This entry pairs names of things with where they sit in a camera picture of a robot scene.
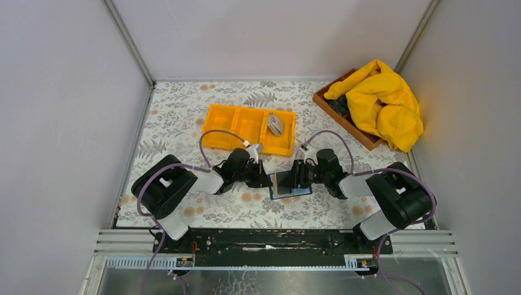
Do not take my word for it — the floral table mat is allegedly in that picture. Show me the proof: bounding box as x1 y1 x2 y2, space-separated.
128 81 407 229

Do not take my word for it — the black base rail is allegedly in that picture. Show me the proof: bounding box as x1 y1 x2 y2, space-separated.
152 228 393 268

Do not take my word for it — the yellow cloth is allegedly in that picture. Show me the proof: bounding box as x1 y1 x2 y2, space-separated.
323 59 424 152

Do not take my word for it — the yellow plastic bin right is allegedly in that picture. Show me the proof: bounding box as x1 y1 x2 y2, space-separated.
259 109 297 157

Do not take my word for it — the yellow plastic bin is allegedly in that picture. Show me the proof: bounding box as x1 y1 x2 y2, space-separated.
259 109 297 157
202 104 240 150

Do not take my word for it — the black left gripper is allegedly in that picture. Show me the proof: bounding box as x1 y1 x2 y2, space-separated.
232 160 272 189

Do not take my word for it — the black credit card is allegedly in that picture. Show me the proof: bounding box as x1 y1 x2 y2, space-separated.
272 171 291 195

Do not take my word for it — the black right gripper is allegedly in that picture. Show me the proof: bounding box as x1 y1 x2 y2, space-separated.
278 159 329 189

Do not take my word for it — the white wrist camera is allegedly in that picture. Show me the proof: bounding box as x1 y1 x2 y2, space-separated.
297 145 317 165
246 143 264 163

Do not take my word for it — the yellow plastic bin left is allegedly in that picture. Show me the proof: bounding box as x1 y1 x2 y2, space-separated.
202 104 240 150

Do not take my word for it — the blue leather card holder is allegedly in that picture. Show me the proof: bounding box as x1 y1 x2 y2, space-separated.
268 173 312 200

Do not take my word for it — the brown wooden tray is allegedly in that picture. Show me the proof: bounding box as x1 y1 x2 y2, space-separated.
313 68 385 151

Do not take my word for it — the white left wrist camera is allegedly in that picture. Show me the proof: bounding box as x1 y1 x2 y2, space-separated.
246 143 264 163

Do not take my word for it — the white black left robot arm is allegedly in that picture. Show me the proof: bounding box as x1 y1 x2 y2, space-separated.
131 144 273 253

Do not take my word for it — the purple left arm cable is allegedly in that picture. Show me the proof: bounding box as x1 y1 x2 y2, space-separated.
136 130 249 295

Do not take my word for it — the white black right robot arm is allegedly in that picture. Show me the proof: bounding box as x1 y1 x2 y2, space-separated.
270 149 436 253

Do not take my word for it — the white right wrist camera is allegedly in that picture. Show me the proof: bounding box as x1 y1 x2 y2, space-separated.
297 145 317 165

